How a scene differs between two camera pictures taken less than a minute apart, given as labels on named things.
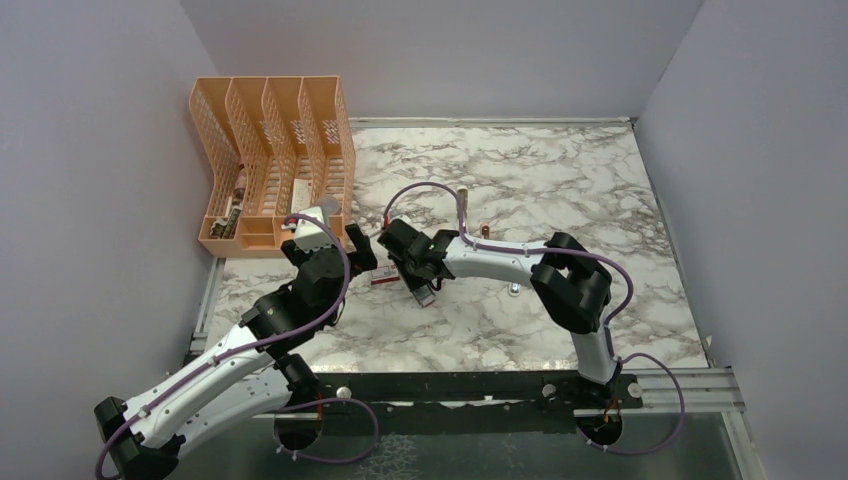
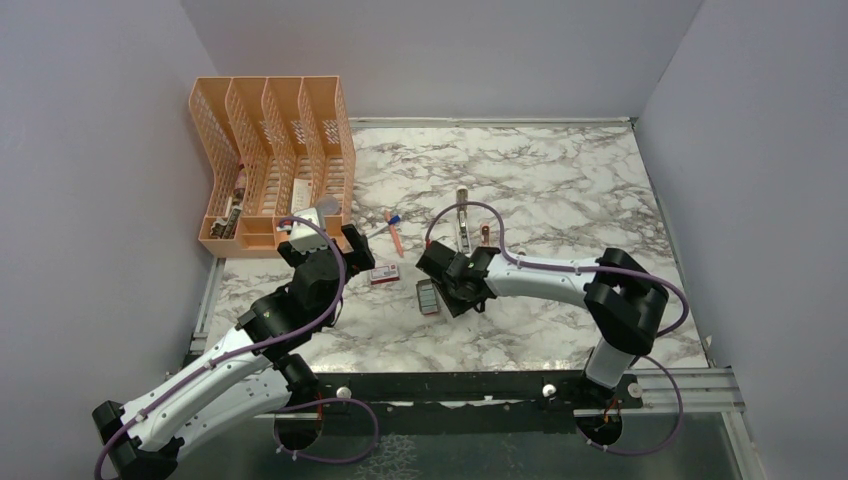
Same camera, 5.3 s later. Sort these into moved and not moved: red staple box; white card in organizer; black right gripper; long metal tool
Moved: black right gripper
Not moved: white card in organizer; red staple box; long metal tool
